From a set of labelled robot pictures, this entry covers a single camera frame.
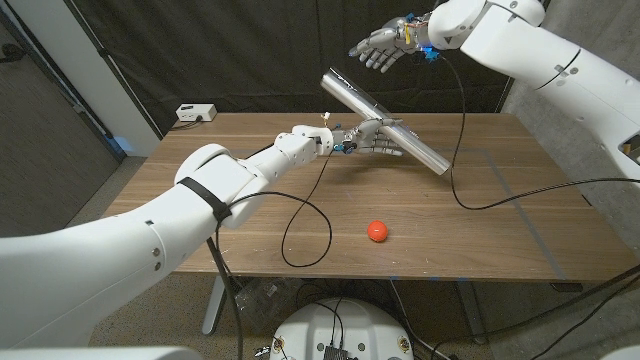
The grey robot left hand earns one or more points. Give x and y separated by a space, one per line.
367 140

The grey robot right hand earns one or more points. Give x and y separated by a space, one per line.
395 40

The silver foil roll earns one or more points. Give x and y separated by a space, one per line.
430 157

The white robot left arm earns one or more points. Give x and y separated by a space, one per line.
100 280

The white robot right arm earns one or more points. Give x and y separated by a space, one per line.
550 60

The orange ball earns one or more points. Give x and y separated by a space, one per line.
377 231

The black backdrop stand pole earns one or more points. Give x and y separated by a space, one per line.
102 51
505 97

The black backdrop curtain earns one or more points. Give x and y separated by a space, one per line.
250 50

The white power strip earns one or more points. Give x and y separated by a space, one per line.
197 112

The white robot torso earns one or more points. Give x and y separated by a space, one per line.
360 325

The clear plastic bag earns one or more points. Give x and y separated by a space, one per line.
265 300

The grey table leg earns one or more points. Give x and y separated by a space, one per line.
472 315
215 310

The black finned torso module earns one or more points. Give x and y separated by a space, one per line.
336 354

